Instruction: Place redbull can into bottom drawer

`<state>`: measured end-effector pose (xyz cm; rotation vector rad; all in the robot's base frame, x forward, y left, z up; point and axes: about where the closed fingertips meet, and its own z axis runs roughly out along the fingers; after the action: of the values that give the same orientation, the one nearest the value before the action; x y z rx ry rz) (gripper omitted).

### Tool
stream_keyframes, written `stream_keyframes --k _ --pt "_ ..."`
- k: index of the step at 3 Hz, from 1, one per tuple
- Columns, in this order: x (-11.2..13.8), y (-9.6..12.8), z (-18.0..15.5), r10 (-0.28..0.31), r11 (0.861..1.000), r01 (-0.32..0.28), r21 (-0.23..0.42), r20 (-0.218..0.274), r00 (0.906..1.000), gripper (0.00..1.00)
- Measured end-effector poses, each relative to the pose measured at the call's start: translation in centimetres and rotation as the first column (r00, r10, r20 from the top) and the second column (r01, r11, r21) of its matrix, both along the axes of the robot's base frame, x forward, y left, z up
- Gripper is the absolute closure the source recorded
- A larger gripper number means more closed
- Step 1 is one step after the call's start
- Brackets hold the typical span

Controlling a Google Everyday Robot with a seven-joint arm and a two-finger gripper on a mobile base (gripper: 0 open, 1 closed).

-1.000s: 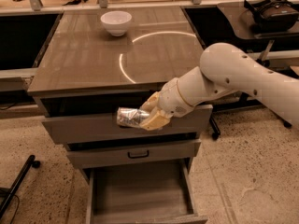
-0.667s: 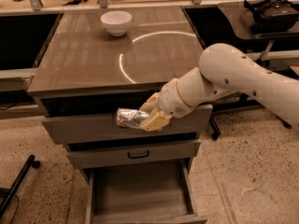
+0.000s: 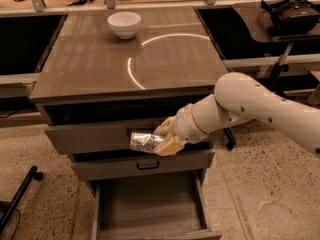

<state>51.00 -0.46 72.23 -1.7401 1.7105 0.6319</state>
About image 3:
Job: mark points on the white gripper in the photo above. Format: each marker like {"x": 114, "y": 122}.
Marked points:
{"x": 183, "y": 123}

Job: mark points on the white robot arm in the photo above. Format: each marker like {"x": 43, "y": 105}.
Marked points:
{"x": 238, "y": 98}

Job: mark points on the middle grey drawer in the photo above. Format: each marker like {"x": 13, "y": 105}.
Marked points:
{"x": 142, "y": 165}

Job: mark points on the bottom grey open drawer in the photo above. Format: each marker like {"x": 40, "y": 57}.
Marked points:
{"x": 168, "y": 206}

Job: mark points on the grey drawer cabinet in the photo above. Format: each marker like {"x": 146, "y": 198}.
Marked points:
{"x": 93, "y": 76}

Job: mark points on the top grey drawer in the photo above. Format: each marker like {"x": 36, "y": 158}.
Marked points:
{"x": 98, "y": 137}

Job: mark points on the white ceramic bowl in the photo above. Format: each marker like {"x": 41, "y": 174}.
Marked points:
{"x": 124, "y": 24}

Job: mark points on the black side table stand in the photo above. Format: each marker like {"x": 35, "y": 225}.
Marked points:
{"x": 253, "y": 39}

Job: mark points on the black floor stand leg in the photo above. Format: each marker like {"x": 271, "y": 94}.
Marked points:
{"x": 7, "y": 208}

